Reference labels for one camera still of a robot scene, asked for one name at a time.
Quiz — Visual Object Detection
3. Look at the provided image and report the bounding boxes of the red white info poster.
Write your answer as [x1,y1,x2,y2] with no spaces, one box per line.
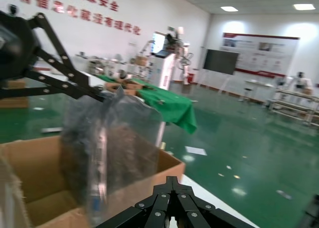
[220,32,300,79]

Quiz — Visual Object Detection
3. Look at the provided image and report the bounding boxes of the black display screen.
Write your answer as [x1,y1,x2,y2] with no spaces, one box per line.
[202,48,240,76]

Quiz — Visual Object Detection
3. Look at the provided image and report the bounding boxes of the graphics card with silver bracket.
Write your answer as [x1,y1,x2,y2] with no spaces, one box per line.
[62,108,160,221]

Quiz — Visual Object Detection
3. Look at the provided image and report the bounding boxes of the grey antistatic bag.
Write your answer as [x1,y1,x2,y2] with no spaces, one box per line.
[61,85,164,228]

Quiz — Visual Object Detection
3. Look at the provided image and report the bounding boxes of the white cabinet with screen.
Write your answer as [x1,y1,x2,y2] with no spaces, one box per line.
[149,31,176,91]

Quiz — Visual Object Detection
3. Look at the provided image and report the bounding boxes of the open brown cardboard box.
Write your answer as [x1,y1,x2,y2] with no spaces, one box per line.
[0,135,186,228]

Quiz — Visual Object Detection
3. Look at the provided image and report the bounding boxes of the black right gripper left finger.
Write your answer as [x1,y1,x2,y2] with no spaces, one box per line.
[96,175,173,228]

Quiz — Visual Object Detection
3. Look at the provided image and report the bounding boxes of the metal shelf rack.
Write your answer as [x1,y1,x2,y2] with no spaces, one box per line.
[266,88,319,127]

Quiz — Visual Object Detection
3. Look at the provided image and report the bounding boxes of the white cluttered workbench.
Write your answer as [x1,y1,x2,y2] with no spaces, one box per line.
[74,51,150,81]

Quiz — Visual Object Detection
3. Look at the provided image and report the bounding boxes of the white paper sheet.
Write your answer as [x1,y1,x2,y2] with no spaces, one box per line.
[185,146,208,156]

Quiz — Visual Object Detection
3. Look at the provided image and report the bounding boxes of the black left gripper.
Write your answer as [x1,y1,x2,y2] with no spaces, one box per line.
[0,10,105,103]

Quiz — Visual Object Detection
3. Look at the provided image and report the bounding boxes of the closed brown cardboard box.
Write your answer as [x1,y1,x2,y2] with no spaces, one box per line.
[0,79,29,109]
[104,80,142,97]

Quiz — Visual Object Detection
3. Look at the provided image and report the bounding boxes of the green cloth covered table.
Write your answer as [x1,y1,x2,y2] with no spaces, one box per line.
[96,73,198,134]

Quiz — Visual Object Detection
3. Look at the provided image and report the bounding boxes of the white table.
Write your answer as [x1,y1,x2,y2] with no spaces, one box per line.
[243,79,278,103]

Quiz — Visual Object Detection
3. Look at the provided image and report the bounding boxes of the white humanoid robot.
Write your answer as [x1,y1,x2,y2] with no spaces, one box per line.
[286,71,315,96]
[166,26,196,87]

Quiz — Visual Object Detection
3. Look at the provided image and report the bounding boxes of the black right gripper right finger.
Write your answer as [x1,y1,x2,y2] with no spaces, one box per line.
[171,175,253,228]

